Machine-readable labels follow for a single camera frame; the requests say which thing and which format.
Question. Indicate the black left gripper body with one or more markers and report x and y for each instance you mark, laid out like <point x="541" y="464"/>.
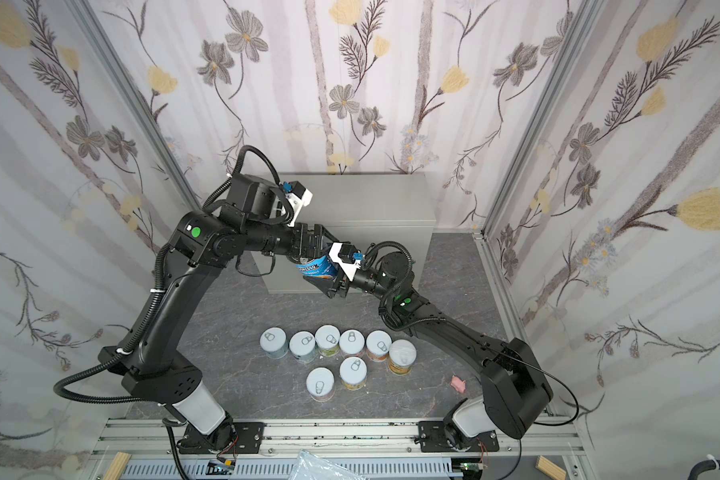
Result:
<point x="300" y="241"/>

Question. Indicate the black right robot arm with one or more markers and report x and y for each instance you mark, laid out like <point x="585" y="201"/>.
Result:
<point x="515" y="390"/>

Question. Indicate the large blue labelled can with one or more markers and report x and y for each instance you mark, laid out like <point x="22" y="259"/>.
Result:
<point x="320" y="268"/>

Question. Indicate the white lid can front left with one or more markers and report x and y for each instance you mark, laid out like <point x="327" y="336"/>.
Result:
<point x="320" y="384"/>

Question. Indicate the wooden block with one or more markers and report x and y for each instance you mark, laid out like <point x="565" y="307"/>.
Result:
<point x="117" y="466"/>
<point x="550" y="469"/>

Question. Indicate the white lid can far left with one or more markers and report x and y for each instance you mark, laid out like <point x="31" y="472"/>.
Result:
<point x="274" y="342"/>

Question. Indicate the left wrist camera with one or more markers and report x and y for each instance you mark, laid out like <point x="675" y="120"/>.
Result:
<point x="298" y="197"/>

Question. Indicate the white lid can blue label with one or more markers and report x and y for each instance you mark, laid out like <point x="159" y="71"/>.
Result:
<point x="302" y="346"/>

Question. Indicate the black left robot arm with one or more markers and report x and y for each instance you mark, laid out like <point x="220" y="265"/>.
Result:
<point x="253" y="210"/>

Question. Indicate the white lid can beige label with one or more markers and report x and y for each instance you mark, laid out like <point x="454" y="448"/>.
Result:
<point x="352" y="343"/>

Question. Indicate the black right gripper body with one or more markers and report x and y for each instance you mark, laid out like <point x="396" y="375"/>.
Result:
<point x="341" y="279"/>

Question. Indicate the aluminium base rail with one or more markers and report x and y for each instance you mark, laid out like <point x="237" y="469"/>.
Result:
<point x="492" y="456"/>

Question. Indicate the clear plastic bag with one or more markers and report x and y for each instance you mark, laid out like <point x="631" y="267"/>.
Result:
<point x="310" y="467"/>

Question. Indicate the pink eraser piece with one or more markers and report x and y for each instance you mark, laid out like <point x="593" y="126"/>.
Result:
<point x="458" y="384"/>

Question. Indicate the white lid can orange label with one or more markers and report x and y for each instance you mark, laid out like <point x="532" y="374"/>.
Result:
<point x="377" y="345"/>

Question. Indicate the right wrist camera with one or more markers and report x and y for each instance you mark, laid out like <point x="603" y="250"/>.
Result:
<point x="347" y="257"/>

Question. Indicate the white lid can green label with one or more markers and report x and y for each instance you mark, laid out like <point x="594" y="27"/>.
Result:
<point x="327" y="339"/>

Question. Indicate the wooden block right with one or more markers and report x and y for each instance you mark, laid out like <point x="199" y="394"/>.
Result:
<point x="550" y="469"/>

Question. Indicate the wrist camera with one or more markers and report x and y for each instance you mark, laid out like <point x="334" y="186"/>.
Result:
<point x="298" y="197"/>
<point x="347" y="257"/>

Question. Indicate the white slotted cable duct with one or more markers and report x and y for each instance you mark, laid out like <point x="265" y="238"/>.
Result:
<point x="369" y="468"/>

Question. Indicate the white lid can front right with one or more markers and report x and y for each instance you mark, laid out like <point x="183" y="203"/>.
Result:
<point x="353" y="373"/>

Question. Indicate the grey metal cabinet box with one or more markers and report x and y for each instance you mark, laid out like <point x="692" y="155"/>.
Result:
<point x="370" y="208"/>

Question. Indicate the plastic lid can yellow label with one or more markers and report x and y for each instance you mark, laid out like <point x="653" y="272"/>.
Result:
<point x="401" y="357"/>

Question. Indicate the wooden block left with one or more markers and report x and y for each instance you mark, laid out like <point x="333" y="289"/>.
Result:
<point x="117" y="466"/>

